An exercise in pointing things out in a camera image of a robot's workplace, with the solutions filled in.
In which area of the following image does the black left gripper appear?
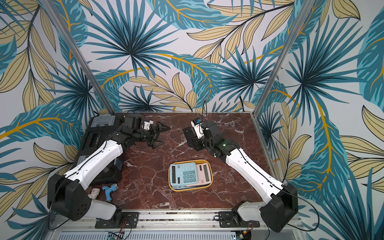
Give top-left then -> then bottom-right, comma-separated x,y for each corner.
133,120 -> 171,150

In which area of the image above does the black upside-down calculator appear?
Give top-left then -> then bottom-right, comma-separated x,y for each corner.
183,127 -> 201,151

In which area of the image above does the pink calculator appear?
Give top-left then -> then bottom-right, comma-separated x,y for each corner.
196,163 -> 212,186

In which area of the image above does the yellow plastic tray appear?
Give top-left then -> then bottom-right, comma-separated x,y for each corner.
169,160 -> 213,192

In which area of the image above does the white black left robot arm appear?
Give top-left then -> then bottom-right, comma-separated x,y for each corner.
47,114 -> 171,221

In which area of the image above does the white pipe elbow fitting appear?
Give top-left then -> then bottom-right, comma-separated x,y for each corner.
88,188 -> 101,200

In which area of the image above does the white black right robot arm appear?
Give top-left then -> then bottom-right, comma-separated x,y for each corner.
183,119 -> 299,233

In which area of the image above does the black plastic toolbox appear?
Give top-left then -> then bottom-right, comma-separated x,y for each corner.
74,114 -> 124,186

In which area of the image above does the blue toy figure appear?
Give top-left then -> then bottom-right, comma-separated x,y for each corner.
102,184 -> 119,203

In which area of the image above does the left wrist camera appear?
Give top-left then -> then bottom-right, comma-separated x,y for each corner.
143,121 -> 154,130

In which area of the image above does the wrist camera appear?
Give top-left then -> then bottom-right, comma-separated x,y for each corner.
191,118 -> 204,139
143,121 -> 154,130

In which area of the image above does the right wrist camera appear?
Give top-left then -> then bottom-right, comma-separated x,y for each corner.
191,118 -> 204,139

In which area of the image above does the aluminium front rail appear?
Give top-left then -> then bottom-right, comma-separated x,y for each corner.
47,209 -> 307,240

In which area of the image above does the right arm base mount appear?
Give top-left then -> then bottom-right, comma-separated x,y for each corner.
214,211 -> 260,229

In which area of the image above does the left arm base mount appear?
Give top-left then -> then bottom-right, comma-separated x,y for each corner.
95,212 -> 140,229

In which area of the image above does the right aluminium corner post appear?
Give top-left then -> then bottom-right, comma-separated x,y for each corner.
253,0 -> 315,118

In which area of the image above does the aluminium corner post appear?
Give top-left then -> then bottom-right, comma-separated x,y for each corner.
40,0 -> 115,114
253,0 -> 315,118

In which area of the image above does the left aluminium corner post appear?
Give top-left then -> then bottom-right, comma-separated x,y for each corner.
40,0 -> 115,114

